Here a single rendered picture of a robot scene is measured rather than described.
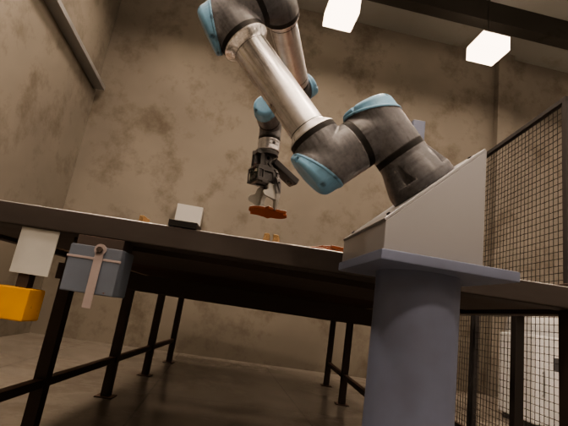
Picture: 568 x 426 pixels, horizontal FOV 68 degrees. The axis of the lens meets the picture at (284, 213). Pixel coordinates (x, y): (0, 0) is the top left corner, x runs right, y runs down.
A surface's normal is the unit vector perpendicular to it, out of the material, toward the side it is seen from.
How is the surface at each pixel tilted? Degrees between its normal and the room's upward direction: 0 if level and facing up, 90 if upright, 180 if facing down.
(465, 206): 90
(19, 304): 90
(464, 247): 90
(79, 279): 90
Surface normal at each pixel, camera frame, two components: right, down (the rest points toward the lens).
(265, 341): 0.15, -0.21
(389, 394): -0.64, -0.27
